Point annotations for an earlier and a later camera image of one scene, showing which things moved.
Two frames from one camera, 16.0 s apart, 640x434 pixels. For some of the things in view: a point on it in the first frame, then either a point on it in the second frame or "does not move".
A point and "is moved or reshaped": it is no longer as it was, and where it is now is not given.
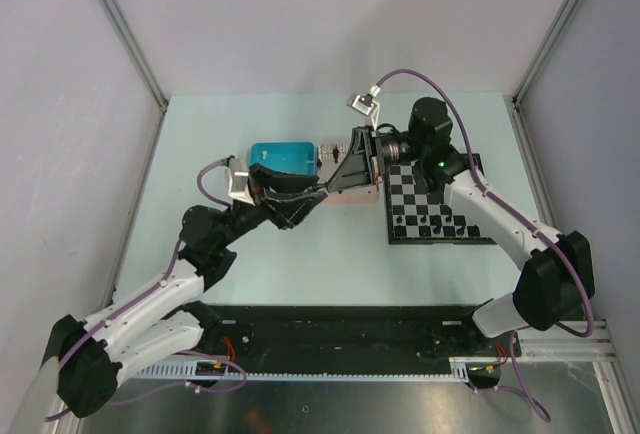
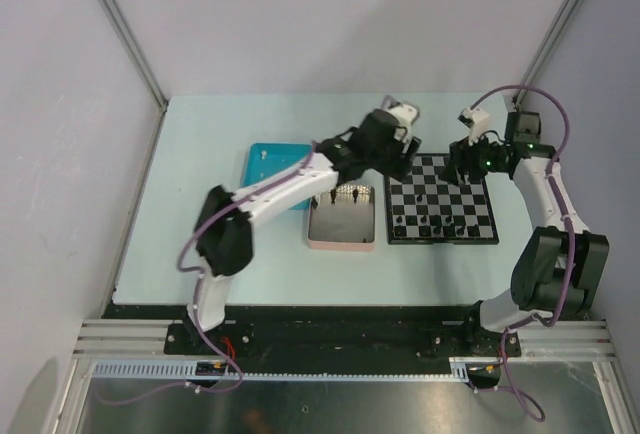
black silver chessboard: [417, 216] does not move
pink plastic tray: [367, 194] is moved or reshaped
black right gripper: [357, 168] → [461, 155]
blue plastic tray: [293, 157] does not move
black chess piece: [473, 231] does not move
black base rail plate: [341, 332] does not move
